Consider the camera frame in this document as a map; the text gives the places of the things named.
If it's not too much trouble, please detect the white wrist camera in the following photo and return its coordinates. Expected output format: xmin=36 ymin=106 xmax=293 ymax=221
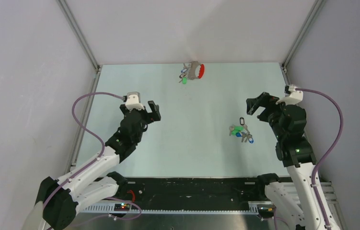
xmin=276 ymin=84 xmax=303 ymax=105
xmin=125 ymin=92 xmax=145 ymax=111

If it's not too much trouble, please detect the pile of removed keys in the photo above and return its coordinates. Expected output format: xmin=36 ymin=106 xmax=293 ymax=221
xmin=229 ymin=125 xmax=254 ymax=144

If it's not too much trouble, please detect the right aluminium frame post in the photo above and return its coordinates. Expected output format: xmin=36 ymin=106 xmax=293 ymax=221
xmin=281 ymin=0 xmax=326 ymax=73

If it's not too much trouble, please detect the aluminium frame post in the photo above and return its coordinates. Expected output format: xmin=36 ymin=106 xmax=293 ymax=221
xmin=281 ymin=0 xmax=326 ymax=73
xmin=56 ymin=0 xmax=100 ymax=72

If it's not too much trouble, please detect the red keyring with keys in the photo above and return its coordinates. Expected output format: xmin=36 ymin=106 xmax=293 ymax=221
xmin=179 ymin=61 xmax=205 ymax=83

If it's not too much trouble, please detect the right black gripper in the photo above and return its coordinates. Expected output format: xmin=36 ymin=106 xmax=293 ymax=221
xmin=246 ymin=92 xmax=286 ymax=139

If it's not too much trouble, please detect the left aluminium frame post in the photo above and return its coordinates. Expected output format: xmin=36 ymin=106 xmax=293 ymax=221
xmin=56 ymin=0 xmax=100 ymax=72

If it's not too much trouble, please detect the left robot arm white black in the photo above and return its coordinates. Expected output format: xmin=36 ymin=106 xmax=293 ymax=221
xmin=22 ymin=101 xmax=161 ymax=230

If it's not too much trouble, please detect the slotted cable duct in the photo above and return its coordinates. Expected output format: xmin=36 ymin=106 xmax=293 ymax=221
xmin=81 ymin=203 xmax=258 ymax=215

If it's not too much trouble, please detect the left controller board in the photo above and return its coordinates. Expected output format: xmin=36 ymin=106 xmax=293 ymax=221
xmin=114 ymin=203 xmax=131 ymax=212

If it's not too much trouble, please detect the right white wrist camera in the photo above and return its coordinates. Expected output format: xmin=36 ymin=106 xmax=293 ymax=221
xmin=276 ymin=84 xmax=303 ymax=105

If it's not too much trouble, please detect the black key tag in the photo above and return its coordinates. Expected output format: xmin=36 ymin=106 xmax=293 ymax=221
xmin=239 ymin=117 xmax=245 ymax=126

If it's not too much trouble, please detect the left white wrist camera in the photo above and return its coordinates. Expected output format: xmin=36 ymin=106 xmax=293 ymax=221
xmin=125 ymin=92 xmax=145 ymax=111

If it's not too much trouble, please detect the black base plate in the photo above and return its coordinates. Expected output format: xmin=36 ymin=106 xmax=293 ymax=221
xmin=114 ymin=177 xmax=269 ymax=210

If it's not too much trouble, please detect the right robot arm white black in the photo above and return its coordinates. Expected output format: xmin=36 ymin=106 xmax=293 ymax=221
xmin=246 ymin=92 xmax=340 ymax=230

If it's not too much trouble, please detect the controller board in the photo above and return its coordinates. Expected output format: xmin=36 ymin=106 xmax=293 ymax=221
xmin=257 ymin=207 xmax=275 ymax=219
xmin=114 ymin=203 xmax=131 ymax=212

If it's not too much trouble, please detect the right controller board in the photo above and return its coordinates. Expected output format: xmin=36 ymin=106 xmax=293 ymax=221
xmin=257 ymin=207 xmax=275 ymax=219

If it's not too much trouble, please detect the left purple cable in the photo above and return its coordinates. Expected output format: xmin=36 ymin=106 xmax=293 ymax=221
xmin=42 ymin=92 xmax=128 ymax=210

